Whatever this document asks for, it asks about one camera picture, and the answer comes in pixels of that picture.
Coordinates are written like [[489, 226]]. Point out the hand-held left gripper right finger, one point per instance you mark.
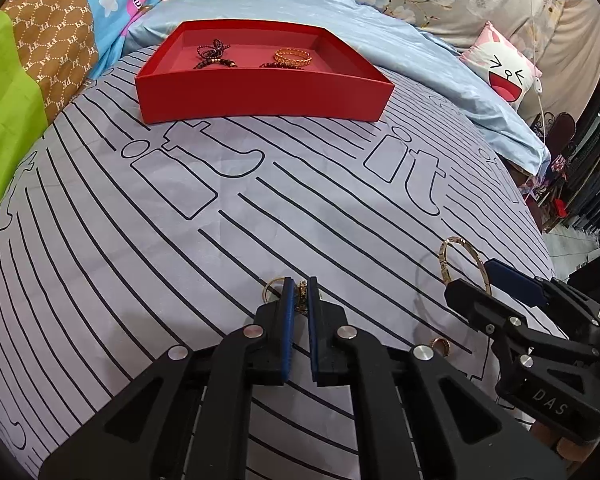
[[316, 337]]

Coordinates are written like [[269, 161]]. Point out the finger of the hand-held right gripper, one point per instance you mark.
[[475, 305], [515, 280]]

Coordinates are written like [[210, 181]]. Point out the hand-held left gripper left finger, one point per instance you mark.
[[285, 332]]

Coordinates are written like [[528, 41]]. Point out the thin gold bangle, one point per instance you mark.
[[445, 260]]

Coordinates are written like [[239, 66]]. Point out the red cardboard box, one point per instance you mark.
[[260, 97]]

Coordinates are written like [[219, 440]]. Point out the gold filigree bangle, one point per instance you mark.
[[292, 55]]

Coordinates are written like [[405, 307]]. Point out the person's right hand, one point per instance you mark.
[[555, 440]]

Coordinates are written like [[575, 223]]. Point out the rack of dark clothes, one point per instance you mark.
[[597, 160]]

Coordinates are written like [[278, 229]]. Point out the white cartoon face cushion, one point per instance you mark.
[[502, 67]]

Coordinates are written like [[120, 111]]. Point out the beige cloth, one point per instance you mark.
[[575, 50]]

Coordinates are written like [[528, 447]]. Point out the light blue blanket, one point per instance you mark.
[[405, 60]]

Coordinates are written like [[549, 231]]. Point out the cartoon monkey quilt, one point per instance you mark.
[[45, 35]]

